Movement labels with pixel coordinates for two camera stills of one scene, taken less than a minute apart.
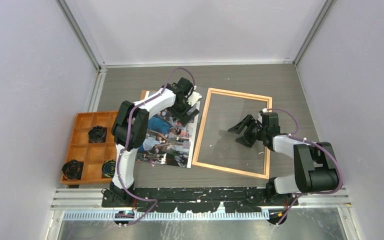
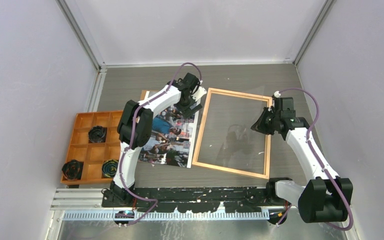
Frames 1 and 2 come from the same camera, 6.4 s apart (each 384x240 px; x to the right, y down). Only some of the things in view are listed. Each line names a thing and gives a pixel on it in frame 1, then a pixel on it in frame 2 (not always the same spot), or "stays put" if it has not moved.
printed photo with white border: x=168 y=142 stays put
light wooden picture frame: x=233 y=94 stays put
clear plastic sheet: x=217 y=148 stays put
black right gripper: x=247 y=121 -> x=260 y=126
